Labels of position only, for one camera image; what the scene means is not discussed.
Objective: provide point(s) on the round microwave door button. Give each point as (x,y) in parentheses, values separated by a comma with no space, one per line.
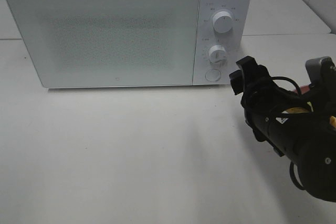
(213,75)

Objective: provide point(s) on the white microwave knob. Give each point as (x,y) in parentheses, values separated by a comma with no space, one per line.
(217,54)
(222,21)

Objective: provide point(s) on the upper white microwave knob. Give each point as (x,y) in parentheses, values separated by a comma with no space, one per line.
(222,21)

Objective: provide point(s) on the white microwave door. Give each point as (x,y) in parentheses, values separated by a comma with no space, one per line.
(109,43)

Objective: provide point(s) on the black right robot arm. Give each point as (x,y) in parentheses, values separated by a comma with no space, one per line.
(297,124)

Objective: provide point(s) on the pink round plate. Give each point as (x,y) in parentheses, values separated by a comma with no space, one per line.
(303,89)

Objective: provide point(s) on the lower white microwave knob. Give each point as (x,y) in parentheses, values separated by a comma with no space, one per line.
(217,54)

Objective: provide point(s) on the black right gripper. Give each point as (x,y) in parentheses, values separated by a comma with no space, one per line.
(262,97)

